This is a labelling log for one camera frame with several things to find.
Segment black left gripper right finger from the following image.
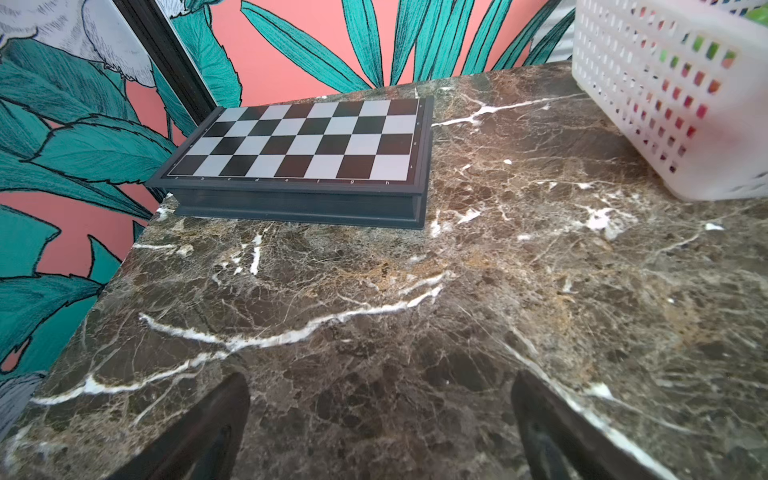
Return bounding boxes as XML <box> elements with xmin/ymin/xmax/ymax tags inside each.
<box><xmin>511</xmin><ymin>370</ymin><xmax>659</xmax><ymax>479</ymax></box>

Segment black left frame post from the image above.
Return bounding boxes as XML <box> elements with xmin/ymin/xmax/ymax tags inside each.
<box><xmin>113</xmin><ymin>0</ymin><xmax>217</xmax><ymax>125</ymax></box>

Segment white perforated plastic basket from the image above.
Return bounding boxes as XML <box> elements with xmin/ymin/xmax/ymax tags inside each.
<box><xmin>572</xmin><ymin>0</ymin><xmax>767</xmax><ymax>201</ymax></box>

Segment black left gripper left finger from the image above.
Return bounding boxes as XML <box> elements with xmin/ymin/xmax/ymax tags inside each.
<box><xmin>110</xmin><ymin>372</ymin><xmax>250</xmax><ymax>479</ymax></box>

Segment black white chessboard box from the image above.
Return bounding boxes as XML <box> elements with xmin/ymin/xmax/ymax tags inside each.
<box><xmin>147</xmin><ymin>97</ymin><xmax>434</xmax><ymax>229</ymax></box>

